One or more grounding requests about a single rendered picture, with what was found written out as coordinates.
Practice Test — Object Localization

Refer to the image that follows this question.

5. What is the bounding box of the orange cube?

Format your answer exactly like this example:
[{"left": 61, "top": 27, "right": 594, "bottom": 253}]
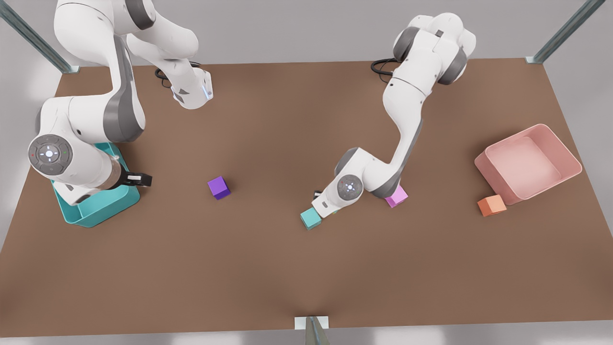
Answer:
[{"left": 477, "top": 195, "right": 507, "bottom": 217}]

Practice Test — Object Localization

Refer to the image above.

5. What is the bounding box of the purple cube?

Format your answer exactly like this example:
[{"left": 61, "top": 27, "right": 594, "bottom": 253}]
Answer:
[{"left": 207, "top": 176, "right": 231, "bottom": 200}]

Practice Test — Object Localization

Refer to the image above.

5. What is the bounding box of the silver frame post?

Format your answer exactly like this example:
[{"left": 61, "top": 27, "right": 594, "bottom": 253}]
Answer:
[
  {"left": 525, "top": 0, "right": 607, "bottom": 65},
  {"left": 294, "top": 316, "right": 330, "bottom": 345},
  {"left": 0, "top": 0, "right": 80, "bottom": 74}
]

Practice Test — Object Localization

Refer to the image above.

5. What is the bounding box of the pink plastic bin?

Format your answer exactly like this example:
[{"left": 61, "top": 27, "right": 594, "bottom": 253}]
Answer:
[{"left": 474, "top": 124, "right": 583, "bottom": 206}]

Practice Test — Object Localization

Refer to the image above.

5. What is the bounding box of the pink cube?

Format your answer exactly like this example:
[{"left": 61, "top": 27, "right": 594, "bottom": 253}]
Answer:
[{"left": 385, "top": 185, "right": 409, "bottom": 208}]

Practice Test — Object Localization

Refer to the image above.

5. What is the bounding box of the teal plastic bin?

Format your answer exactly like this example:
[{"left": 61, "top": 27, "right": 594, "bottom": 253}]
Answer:
[{"left": 51, "top": 142, "right": 141, "bottom": 228}]

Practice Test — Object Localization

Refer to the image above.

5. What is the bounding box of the teal cube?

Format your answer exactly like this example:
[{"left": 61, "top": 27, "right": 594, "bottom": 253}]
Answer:
[{"left": 300, "top": 208, "right": 323, "bottom": 230}]

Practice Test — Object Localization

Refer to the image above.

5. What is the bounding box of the black cable loop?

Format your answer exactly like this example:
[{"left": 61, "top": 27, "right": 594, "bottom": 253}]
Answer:
[
  {"left": 370, "top": 58, "right": 399, "bottom": 84},
  {"left": 154, "top": 61, "right": 203, "bottom": 89}
]

